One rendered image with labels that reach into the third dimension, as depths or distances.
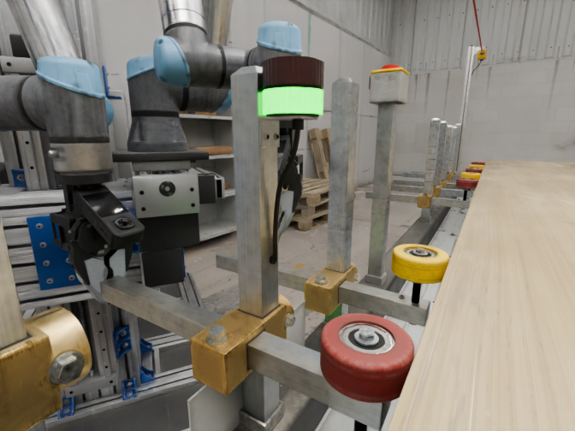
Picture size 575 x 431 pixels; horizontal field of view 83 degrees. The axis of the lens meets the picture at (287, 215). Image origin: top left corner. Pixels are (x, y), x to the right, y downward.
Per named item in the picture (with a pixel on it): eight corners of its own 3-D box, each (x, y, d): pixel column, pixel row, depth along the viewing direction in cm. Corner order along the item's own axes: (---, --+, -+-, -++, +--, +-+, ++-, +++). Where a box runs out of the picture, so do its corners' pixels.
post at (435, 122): (419, 227, 148) (430, 118, 136) (421, 226, 150) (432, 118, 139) (427, 228, 146) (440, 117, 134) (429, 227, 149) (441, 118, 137)
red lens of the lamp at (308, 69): (249, 86, 31) (249, 61, 30) (283, 93, 36) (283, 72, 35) (305, 81, 28) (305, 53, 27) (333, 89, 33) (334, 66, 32)
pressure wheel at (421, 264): (407, 335, 47) (415, 261, 44) (377, 308, 54) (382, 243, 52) (453, 327, 49) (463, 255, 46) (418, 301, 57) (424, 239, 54)
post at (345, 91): (323, 335, 65) (332, 78, 53) (331, 327, 68) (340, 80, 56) (340, 341, 63) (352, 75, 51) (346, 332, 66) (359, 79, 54)
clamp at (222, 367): (192, 378, 35) (188, 338, 34) (264, 320, 46) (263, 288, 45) (231, 400, 32) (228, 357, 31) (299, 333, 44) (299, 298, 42)
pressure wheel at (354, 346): (303, 449, 30) (305, 340, 27) (337, 392, 36) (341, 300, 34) (390, 499, 26) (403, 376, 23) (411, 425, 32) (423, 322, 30)
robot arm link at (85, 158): (121, 143, 48) (61, 144, 42) (124, 174, 49) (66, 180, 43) (93, 142, 52) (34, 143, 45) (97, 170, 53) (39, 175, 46)
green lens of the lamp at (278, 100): (250, 114, 31) (249, 90, 31) (283, 116, 36) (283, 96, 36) (304, 111, 28) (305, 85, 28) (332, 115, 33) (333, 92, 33)
